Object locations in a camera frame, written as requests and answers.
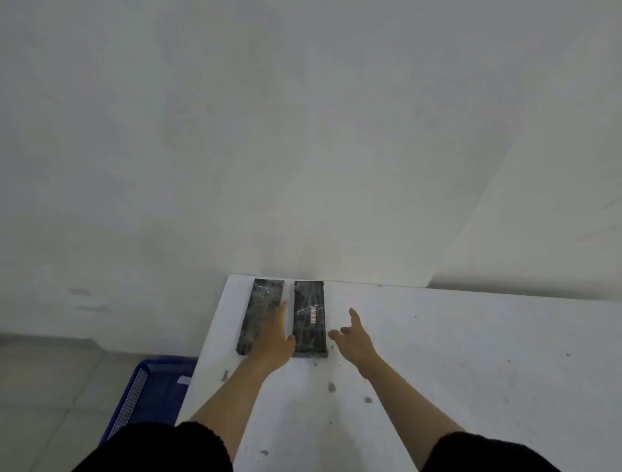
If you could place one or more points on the blue plastic basket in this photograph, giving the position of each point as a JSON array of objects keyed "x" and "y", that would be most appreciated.
[{"x": 160, "y": 398}]

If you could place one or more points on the black sleeve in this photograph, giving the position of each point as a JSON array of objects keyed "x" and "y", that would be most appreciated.
[
  {"x": 160, "y": 450},
  {"x": 486, "y": 454}
]

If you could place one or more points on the black right sleeve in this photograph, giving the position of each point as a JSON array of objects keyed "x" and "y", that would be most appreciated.
[{"x": 486, "y": 454}]

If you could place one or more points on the person's left hand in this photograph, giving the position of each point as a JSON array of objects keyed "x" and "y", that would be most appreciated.
[{"x": 272, "y": 347}]

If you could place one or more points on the person's right forearm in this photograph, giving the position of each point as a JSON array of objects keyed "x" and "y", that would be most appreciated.
[{"x": 408, "y": 403}]

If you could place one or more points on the white paper label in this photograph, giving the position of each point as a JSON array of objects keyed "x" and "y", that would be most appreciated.
[{"x": 183, "y": 380}]

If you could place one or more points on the black left sleeve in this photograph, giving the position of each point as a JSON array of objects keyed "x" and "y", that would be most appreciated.
[{"x": 160, "y": 450}]

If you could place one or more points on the person's right hand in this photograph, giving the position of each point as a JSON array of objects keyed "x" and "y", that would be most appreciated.
[{"x": 357, "y": 347}]

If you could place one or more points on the person's left forearm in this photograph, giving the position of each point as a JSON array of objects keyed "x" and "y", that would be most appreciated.
[{"x": 228, "y": 408}]

